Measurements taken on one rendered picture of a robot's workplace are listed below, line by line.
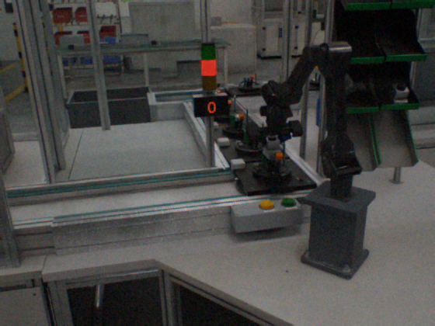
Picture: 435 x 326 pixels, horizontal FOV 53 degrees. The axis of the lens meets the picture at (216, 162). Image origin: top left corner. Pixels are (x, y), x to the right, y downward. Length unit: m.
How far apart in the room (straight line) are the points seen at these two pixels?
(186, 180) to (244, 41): 7.41
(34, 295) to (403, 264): 1.05
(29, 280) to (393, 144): 1.27
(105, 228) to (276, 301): 0.55
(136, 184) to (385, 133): 0.91
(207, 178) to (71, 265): 0.57
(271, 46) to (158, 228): 9.30
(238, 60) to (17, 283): 7.86
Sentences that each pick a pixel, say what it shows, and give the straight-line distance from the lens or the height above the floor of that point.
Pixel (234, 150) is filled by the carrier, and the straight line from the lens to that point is 1.76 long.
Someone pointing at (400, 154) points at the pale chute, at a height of 1.02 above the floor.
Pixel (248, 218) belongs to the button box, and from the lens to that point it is 1.30.
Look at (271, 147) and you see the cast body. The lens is 1.49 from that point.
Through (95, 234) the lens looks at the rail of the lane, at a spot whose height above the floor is 0.92.
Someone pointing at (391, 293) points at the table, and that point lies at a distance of 1.22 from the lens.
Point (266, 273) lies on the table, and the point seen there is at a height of 0.86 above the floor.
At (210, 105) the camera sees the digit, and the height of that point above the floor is 1.21.
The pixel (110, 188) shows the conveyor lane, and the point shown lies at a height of 0.94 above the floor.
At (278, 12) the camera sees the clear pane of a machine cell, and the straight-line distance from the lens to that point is 10.44.
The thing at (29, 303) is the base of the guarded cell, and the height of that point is 0.75.
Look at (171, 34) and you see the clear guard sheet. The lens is 1.51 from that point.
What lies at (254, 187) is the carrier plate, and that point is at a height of 0.97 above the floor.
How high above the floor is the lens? 1.58
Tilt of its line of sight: 22 degrees down
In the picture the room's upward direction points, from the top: 2 degrees counter-clockwise
